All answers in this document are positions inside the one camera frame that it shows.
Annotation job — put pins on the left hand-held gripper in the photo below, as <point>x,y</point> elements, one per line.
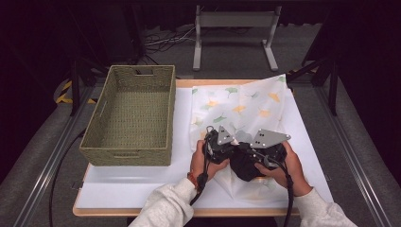
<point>220,148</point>

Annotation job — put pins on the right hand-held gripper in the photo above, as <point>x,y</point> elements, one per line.
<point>268,138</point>

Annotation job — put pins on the black cloth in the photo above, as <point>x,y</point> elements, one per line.
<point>246,164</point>

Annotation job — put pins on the leaf-printed white storage bag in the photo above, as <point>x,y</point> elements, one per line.
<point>246,104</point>

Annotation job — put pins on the green woven basket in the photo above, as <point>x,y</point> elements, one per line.
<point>132,119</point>

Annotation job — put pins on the person's left hand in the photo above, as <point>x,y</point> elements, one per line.
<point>198,164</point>

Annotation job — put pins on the person's right hand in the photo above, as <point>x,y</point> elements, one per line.
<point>293,173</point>

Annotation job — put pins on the black stand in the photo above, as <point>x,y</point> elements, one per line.
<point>332,82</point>
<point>75,85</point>

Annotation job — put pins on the white table mat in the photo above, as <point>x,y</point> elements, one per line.
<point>132,186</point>

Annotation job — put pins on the grey metal stand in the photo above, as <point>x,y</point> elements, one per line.
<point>235,19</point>

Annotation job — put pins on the yellow black hazard tape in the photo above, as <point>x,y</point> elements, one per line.
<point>64,94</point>

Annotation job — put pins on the aluminium rail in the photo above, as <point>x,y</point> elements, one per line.
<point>356,164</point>
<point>53,157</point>

